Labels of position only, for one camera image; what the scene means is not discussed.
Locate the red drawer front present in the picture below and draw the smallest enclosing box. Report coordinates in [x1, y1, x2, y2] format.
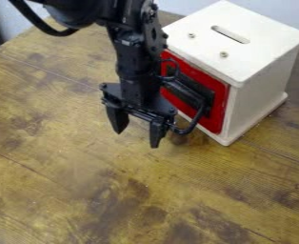
[161, 51, 231, 134]

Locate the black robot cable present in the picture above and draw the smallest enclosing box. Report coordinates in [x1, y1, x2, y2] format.
[8, 0, 80, 37]

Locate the white wooden box cabinet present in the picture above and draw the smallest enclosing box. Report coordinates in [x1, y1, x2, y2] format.
[164, 0, 299, 146]

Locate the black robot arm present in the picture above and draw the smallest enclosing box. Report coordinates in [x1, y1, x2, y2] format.
[9, 0, 176, 148]

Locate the black drawer handle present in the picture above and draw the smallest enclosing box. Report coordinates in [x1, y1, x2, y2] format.
[164, 65, 215, 135]

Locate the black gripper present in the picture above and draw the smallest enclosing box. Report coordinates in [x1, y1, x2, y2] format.
[100, 32, 176, 149]

